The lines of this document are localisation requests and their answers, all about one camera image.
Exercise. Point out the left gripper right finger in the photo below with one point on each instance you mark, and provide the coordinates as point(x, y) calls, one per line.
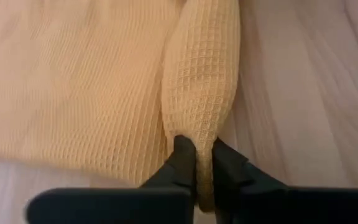
point(259, 202)

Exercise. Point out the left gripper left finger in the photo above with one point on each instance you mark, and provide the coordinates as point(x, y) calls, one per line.
point(166, 199)

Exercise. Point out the orange waffle towel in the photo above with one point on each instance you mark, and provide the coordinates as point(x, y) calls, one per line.
point(73, 77)

